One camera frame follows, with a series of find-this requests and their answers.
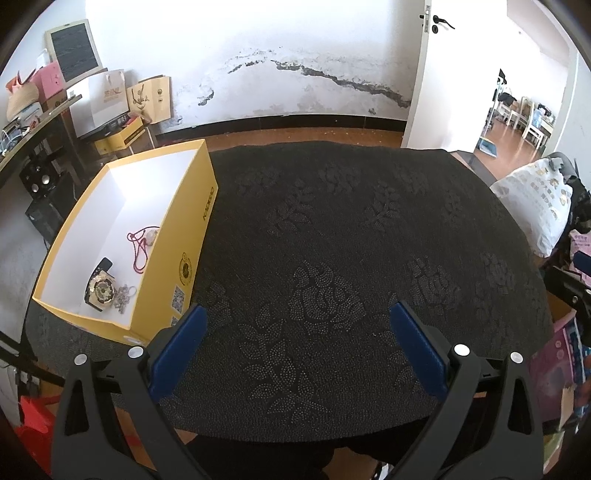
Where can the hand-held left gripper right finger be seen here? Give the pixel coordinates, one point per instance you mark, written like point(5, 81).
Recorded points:
point(418, 350)

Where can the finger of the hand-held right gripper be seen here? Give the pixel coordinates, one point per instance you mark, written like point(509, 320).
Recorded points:
point(581, 261)

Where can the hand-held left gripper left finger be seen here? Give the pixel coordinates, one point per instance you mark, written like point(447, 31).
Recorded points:
point(182, 341)

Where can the black and gold wristwatch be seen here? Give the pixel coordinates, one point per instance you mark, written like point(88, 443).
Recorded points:
point(101, 290)

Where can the yellow cardboard box white inside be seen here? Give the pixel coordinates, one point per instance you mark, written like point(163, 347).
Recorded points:
point(194, 221)

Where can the dark clothing pile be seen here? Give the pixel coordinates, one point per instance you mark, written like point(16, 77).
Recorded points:
point(577, 194)

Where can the white printed plastic bag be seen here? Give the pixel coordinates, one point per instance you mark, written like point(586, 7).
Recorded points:
point(535, 203)

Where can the pink printed box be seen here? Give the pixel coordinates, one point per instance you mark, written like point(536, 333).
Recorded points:
point(554, 360)

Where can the white chair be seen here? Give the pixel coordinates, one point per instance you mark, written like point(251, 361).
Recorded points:
point(535, 131)

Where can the black patterned tablecloth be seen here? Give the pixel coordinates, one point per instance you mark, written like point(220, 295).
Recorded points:
point(346, 230)

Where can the red plastic bag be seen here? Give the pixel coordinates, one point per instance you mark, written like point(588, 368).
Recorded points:
point(37, 424)

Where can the black computer case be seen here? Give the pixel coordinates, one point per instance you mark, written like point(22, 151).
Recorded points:
point(46, 214)

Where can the yellow black cardboard box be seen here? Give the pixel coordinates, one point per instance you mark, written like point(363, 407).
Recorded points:
point(120, 138)

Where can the white door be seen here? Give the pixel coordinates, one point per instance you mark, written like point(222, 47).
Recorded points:
point(452, 92)

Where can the black speaker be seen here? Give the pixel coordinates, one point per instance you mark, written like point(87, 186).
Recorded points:
point(39, 177)

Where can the brown paper bag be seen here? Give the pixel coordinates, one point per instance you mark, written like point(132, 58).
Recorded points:
point(152, 97)

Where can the white paper bag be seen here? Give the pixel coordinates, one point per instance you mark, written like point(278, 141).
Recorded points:
point(101, 101)

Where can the woven straw basket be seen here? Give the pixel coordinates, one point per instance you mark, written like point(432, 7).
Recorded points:
point(23, 99)

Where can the white framed monitor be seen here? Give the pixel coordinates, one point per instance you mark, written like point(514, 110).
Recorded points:
point(74, 50)

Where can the black frame glass desk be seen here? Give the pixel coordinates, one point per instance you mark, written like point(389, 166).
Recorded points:
point(41, 127)

